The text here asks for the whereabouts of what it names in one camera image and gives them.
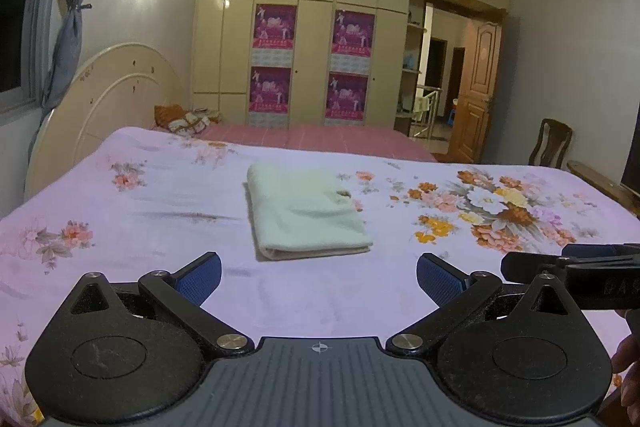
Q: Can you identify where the orange patterned pillow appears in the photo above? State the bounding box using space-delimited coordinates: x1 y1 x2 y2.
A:
154 104 222 138

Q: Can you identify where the pink checked bed cover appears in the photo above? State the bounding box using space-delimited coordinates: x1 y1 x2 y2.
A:
195 124 436 162

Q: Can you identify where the lower left magenta poster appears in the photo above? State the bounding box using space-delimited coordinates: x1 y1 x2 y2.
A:
248 66 292 114

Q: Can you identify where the lower right magenta poster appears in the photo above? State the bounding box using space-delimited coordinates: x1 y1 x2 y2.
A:
324 72 369 121

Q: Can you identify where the magenta poster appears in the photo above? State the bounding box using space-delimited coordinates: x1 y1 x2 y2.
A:
248 66 292 114
324 72 369 121
253 3 297 50
332 10 375 57

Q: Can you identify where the floral lilac bed sheet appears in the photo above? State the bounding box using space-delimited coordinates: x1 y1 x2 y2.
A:
1 128 639 426

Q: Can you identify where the pale green small garment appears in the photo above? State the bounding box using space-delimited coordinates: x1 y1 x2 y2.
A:
246 161 373 261

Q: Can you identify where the dark wooden chair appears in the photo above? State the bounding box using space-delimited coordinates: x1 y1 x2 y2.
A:
528 118 574 169

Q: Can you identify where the wooden door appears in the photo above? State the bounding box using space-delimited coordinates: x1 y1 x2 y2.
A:
448 20 502 164

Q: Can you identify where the person's right hand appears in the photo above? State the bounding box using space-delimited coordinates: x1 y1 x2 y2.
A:
612 334 639 425

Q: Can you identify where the window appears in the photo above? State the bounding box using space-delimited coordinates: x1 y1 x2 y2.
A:
0 0 66 113

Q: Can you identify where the upper left magenta poster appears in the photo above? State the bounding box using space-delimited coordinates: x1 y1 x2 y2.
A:
253 3 297 50

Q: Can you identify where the upper right magenta poster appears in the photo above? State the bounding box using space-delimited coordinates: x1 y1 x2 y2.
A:
332 10 375 57

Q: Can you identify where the wooden bench edge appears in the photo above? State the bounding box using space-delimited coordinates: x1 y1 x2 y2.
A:
566 160 639 217

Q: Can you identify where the cream built-in wardrobe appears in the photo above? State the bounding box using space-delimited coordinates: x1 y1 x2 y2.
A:
188 0 512 128

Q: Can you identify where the cream round headboard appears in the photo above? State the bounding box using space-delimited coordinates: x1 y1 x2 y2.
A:
24 42 189 199

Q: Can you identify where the blue grey curtain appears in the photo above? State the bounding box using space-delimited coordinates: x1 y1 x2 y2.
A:
22 0 111 148

